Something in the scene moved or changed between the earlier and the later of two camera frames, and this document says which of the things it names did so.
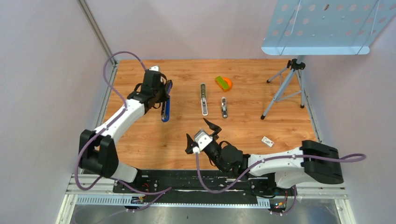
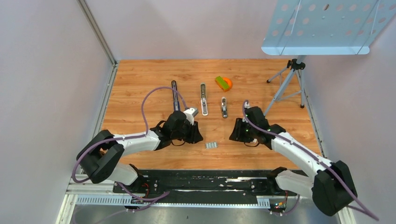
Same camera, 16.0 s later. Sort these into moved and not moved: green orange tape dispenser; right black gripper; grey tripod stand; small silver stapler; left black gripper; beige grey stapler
Moved: right black gripper; left black gripper
Not moved: small silver stapler; beige grey stapler; grey tripod stand; green orange tape dispenser
